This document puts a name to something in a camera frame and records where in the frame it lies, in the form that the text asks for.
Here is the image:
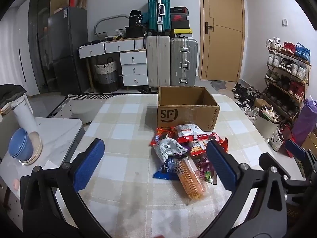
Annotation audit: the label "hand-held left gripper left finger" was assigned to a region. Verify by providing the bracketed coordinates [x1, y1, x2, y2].
[22, 138, 113, 238]

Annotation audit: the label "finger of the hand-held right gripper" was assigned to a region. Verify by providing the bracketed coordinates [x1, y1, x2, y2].
[259, 153, 317, 204]
[284, 139, 317, 179]

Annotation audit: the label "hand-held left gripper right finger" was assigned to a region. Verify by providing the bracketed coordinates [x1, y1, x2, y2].
[198, 140, 288, 238]

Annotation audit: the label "red snack packet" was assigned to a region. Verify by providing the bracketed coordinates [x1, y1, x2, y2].
[208, 132, 229, 154]

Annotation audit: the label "orange cracker packet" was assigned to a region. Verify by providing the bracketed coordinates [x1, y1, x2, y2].
[177, 156, 206, 200]

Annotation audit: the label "blue snack packet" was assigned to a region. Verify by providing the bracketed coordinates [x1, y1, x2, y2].
[153, 156, 182, 180]

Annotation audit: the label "grey white snack bag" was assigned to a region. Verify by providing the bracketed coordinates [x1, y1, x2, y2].
[154, 137, 189, 163]

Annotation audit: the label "brown cardboard box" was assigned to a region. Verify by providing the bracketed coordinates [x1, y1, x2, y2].
[157, 86, 221, 131]

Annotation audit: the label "white single sneaker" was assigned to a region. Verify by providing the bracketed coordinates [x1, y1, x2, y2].
[269, 129, 284, 152]

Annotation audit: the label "purple gift bag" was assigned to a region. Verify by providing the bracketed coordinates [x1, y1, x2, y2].
[292, 97, 317, 147]

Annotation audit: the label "white trash bin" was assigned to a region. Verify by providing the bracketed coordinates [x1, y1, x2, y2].
[254, 105, 281, 142]

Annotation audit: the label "white marble side table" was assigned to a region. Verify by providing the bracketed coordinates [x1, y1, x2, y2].
[0, 118, 83, 238]

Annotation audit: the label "beige checkered tablecloth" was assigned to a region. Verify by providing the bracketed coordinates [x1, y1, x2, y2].
[56, 93, 306, 238]

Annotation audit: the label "white round stool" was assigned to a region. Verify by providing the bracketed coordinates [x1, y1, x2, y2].
[71, 104, 96, 124]

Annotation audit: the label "shoe rack with shoes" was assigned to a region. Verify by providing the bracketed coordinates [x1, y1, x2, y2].
[265, 37, 311, 119]

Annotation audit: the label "black white patterned rug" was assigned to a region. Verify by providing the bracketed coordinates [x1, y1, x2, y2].
[48, 94, 117, 118]

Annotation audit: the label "scattered dark shoes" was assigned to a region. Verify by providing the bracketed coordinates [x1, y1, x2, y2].
[231, 83, 262, 109]

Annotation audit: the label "white electric kettle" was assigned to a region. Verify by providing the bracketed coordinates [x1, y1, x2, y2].
[1, 95, 37, 133]

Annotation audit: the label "wooden shoe rack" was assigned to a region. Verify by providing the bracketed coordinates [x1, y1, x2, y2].
[263, 46, 312, 124]

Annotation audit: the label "woven laundry basket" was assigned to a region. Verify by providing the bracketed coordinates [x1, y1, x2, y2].
[94, 57, 120, 93]

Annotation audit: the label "dark cloth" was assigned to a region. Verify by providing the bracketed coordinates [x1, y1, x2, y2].
[0, 84, 26, 107]

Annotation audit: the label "silver suitcase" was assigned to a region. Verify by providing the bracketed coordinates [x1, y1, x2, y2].
[170, 38, 199, 87]

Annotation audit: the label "grey refrigerator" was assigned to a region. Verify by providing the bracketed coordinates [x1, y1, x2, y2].
[48, 7, 88, 96]

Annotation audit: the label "white drawer desk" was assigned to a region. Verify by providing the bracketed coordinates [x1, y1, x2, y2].
[78, 38, 148, 91]

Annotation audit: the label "beige suitcase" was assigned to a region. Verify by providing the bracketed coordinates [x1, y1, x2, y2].
[146, 35, 171, 88]

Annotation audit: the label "dark glass cabinet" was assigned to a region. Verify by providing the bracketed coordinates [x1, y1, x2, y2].
[27, 0, 53, 93]

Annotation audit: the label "wooden door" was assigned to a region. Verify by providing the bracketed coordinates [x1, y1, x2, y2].
[198, 0, 245, 82]

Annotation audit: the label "black storage bin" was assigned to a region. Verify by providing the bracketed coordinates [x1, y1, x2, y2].
[125, 26, 146, 39]

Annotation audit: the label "oval framed mirror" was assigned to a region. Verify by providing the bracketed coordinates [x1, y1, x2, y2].
[95, 15, 130, 39]

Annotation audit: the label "red black shoe box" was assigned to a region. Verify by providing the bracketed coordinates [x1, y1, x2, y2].
[171, 13, 189, 22]

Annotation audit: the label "black printed bag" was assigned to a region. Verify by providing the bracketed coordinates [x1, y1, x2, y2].
[129, 10, 144, 28]

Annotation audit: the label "teal suitcase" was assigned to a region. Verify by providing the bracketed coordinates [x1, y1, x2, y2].
[148, 0, 171, 34]

